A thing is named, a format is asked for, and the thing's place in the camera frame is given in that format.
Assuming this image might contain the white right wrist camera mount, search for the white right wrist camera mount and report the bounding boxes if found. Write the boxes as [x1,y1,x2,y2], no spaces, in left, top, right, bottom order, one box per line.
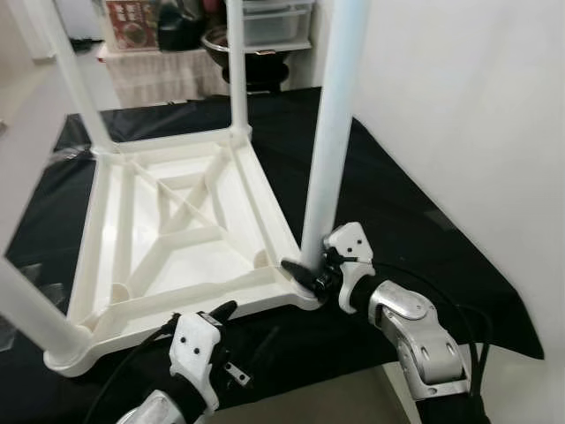
[321,222,377,314]

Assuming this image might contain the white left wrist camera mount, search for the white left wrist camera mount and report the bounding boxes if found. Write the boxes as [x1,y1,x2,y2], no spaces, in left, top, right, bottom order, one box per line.
[168,311,223,413]

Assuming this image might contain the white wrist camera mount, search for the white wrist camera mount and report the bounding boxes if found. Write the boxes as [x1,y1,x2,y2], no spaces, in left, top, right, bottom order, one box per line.
[168,311,223,413]
[321,222,377,314]

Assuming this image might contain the red printed carton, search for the red printed carton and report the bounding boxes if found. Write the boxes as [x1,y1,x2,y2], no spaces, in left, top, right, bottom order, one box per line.
[104,0,162,50]

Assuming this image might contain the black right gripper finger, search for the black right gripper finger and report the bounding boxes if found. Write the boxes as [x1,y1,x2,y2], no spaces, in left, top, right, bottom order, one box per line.
[280,258,321,292]

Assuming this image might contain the black plastic bag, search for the black plastic bag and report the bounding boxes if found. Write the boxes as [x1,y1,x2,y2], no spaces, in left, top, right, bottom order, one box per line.
[159,0,209,50]

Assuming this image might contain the black tablecloth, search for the black tablecloth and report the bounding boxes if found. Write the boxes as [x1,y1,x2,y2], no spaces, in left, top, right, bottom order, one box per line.
[0,87,546,424]

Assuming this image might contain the white plastic children table top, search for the white plastic children table top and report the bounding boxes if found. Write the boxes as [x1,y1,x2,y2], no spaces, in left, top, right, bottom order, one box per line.
[42,124,325,379]

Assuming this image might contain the beige cover cloth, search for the beige cover cloth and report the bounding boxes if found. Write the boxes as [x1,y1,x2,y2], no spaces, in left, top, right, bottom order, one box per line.
[95,44,236,110]

